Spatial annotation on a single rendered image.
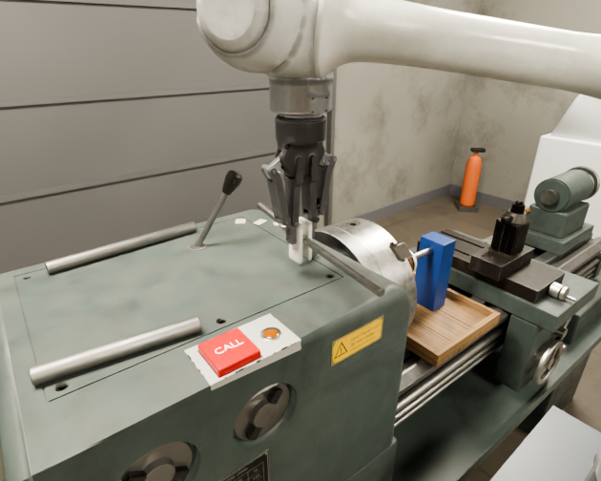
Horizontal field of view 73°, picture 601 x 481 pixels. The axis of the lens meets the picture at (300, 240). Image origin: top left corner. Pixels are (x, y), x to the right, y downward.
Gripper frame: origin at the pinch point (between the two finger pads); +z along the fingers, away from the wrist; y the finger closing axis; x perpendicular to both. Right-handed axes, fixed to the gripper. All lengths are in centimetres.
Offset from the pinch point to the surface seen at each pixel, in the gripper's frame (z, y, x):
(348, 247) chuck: 9.4, 18.0, 6.7
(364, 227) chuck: 8.3, 26.6, 10.4
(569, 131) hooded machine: 30, 323, 80
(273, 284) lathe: 6.6, -5.6, 0.1
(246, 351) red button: 5.4, -18.2, -12.6
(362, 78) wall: -4, 227, 210
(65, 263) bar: 5.2, -31.8, 26.0
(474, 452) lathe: 78, 52, -15
